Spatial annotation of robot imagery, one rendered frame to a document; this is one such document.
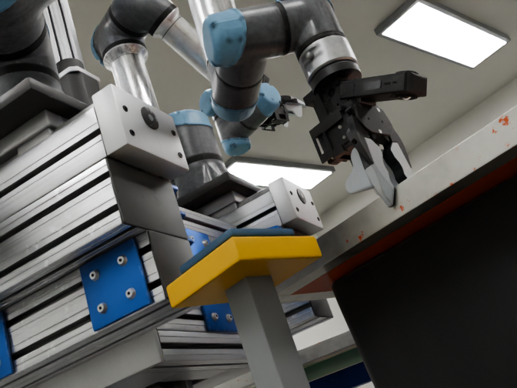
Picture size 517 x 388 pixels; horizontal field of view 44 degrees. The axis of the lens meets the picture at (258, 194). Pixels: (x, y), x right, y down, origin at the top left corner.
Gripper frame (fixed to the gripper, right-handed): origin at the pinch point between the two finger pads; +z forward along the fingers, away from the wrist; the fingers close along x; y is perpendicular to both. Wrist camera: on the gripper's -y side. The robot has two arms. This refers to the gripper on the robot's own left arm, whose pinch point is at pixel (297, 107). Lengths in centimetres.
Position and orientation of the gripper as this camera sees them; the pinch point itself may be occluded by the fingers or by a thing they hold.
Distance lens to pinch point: 199.1
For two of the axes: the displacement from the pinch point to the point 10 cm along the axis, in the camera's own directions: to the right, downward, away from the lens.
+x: 6.1, -3.7, -7.0
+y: 2.3, 9.3, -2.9
